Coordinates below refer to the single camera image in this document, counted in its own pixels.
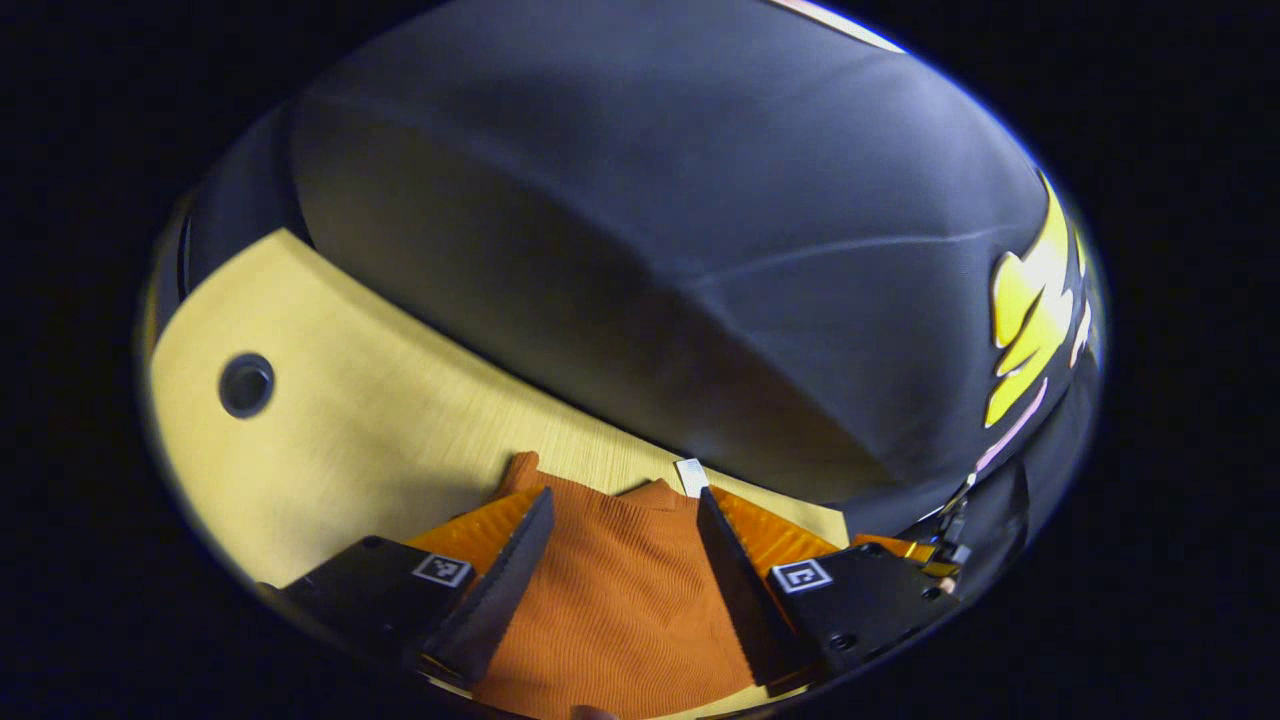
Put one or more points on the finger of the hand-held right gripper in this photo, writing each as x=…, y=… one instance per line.
x=900, y=547

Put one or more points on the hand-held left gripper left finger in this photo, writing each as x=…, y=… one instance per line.
x=500, y=600

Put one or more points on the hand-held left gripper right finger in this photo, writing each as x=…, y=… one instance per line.
x=745, y=610

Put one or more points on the orange ribbed shirt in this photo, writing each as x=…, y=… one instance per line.
x=620, y=600

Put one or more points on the round black table hole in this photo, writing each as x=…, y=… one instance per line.
x=246, y=385

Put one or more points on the black backdrop cloth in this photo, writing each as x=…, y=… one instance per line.
x=650, y=200

